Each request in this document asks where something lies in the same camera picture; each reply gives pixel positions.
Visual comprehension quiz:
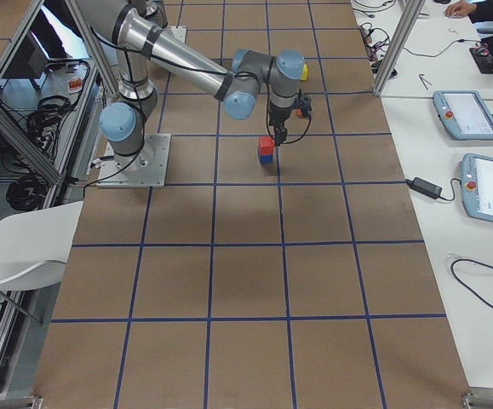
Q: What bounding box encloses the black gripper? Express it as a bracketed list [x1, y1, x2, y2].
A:
[267, 89, 312, 146]

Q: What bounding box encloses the red wooden block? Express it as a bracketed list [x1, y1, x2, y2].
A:
[258, 135, 275, 156]

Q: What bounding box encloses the blue wooden block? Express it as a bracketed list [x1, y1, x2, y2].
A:
[258, 154, 273, 165]

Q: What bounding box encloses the yellow wooden block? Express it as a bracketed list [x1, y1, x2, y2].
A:
[301, 64, 308, 82]

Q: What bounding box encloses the person hand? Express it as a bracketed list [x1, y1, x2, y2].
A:
[444, 0, 477, 18]

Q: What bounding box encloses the brown paper mat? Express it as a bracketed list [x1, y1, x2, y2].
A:
[33, 1, 467, 408]

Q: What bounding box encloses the metal allen key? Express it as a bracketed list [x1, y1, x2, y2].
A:
[418, 73, 431, 90]

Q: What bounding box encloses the black power adapter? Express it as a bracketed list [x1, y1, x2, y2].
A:
[406, 177, 442, 199]

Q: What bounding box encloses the teach pendant with red button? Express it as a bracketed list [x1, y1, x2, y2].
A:
[460, 153, 493, 222]

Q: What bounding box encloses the white chair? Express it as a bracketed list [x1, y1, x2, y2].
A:
[0, 201, 83, 291]

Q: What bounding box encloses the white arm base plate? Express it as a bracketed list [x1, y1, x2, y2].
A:
[96, 134, 171, 188]

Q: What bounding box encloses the aluminium frame post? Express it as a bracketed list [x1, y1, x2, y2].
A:
[372, 0, 425, 96]

